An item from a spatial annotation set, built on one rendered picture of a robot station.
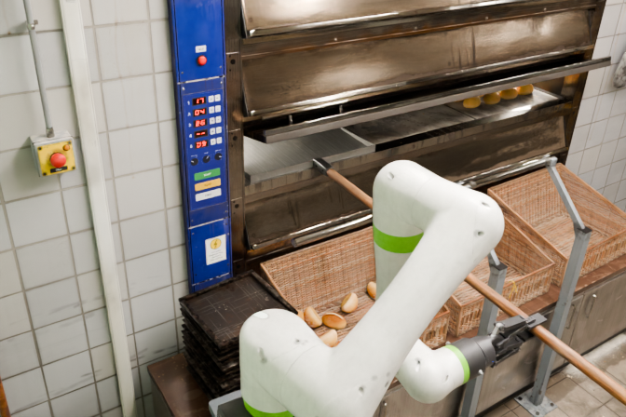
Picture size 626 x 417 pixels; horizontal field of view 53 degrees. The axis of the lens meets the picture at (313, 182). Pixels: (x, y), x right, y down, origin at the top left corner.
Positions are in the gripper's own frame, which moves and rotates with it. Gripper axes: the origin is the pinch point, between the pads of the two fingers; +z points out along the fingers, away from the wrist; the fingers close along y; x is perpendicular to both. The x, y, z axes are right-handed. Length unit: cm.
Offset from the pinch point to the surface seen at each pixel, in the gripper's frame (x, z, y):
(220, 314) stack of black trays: -74, -53, 28
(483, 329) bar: -43, 38, 50
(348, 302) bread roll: -83, 6, 53
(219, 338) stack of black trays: -64, -58, 28
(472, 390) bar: -42, 39, 81
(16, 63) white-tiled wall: -99, -96, -53
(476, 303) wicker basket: -52, 43, 47
